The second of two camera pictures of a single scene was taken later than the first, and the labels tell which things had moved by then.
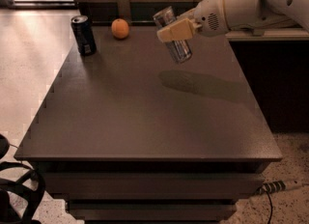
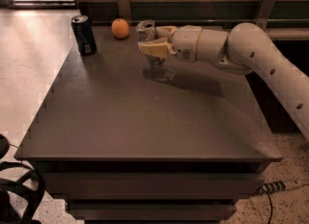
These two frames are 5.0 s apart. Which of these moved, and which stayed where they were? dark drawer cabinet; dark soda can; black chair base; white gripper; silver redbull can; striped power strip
Moved: white gripper; silver redbull can
Stayed: dark drawer cabinet; black chair base; striped power strip; dark soda can
